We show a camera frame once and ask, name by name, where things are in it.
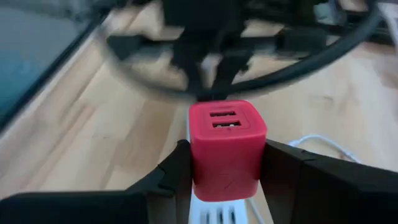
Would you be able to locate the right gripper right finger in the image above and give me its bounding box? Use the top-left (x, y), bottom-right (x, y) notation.
top-left (260, 139), bottom-right (398, 224)

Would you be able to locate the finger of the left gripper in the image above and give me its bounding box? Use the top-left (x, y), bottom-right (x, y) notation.
top-left (173, 42), bottom-right (206, 98)
top-left (213, 49), bottom-right (250, 95)

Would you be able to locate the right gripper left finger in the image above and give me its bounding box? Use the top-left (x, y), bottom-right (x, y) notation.
top-left (0, 139), bottom-right (193, 224)

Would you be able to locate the white USB cable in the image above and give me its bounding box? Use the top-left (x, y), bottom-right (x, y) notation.
top-left (287, 133), bottom-right (363, 164)

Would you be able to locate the red charger cube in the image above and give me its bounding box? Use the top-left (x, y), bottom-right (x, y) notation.
top-left (188, 99), bottom-right (268, 203)

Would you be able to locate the white rectangular power strip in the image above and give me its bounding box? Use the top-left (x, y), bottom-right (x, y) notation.
top-left (187, 183), bottom-right (249, 224)

